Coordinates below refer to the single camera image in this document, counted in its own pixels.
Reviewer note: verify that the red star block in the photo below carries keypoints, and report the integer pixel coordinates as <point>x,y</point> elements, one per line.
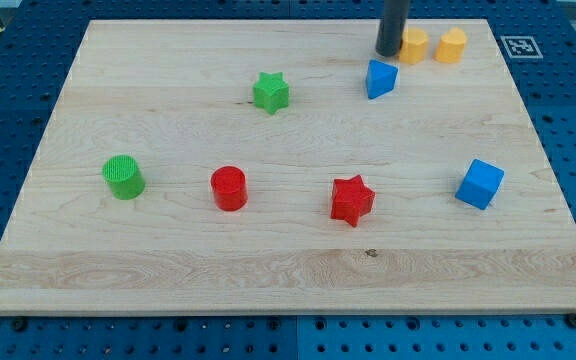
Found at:
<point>351,199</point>

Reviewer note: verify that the green star block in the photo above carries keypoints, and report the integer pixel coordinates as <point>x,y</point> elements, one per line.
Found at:
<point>271,92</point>

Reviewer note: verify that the light wooden board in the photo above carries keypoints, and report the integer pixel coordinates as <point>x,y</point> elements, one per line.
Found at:
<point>177,96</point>

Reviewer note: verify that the red cylinder block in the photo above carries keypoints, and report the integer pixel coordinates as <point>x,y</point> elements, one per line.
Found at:
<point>229,188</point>

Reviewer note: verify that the blue triangular prism block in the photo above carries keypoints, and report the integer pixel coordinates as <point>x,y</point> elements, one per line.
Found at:
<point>380,78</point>

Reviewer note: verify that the green cylinder block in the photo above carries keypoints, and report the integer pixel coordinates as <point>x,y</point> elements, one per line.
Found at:
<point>123,177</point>

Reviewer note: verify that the black cylindrical pointer rod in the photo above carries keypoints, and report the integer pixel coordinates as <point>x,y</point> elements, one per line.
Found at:
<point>391,27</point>

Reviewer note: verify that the yellow hexagon block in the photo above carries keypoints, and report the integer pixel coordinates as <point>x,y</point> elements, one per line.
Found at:
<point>413,45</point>

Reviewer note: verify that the blue cube block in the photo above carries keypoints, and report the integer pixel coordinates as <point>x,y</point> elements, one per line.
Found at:
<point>480,184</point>

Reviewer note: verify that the yellow heart block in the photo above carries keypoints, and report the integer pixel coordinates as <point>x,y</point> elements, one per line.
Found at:
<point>451,46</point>

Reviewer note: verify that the white fiducial marker tag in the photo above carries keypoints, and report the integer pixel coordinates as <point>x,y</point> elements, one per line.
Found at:
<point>521,47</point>

